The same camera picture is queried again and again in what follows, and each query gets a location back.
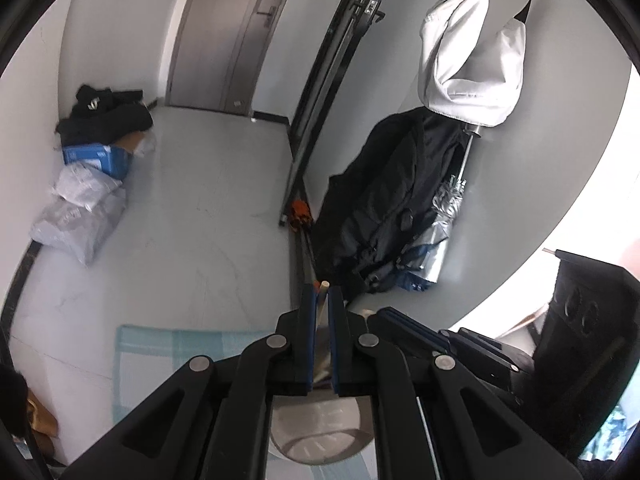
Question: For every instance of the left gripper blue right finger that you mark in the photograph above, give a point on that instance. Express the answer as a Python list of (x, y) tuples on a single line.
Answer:
[(340, 342)]

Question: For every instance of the white plastic bags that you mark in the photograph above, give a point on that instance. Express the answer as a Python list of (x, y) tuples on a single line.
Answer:
[(87, 208)]

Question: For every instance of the wooden chopstick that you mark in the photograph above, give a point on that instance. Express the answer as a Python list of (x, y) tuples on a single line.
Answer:
[(322, 316)]

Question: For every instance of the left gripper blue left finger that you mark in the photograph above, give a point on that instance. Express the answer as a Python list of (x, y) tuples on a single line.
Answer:
[(305, 338)]

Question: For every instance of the white grey utensil holder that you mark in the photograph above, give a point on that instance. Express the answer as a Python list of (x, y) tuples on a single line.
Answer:
[(320, 428)]

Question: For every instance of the black sliding door frame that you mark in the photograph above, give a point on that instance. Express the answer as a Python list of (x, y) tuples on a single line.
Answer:
[(361, 74)]

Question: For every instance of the blue box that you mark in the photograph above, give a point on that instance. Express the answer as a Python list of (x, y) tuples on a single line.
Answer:
[(110, 159)]

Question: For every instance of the black clothes pile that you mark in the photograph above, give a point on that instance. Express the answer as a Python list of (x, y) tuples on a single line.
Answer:
[(103, 116)]

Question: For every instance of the grey door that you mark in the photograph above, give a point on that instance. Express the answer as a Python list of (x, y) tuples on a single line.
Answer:
[(218, 54)]

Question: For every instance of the white bag hanging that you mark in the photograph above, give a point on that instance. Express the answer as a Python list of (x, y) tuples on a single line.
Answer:
[(464, 77)]

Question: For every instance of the black jacket hanging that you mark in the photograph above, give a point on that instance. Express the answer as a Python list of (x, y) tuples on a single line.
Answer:
[(374, 208)]

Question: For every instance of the orange object on floor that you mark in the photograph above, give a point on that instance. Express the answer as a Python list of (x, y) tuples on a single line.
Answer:
[(298, 215)]

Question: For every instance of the silver blue folded umbrella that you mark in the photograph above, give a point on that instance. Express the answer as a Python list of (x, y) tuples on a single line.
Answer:
[(420, 264)]

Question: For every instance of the teal checked tablecloth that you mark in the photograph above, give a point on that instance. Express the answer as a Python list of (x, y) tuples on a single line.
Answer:
[(145, 357)]

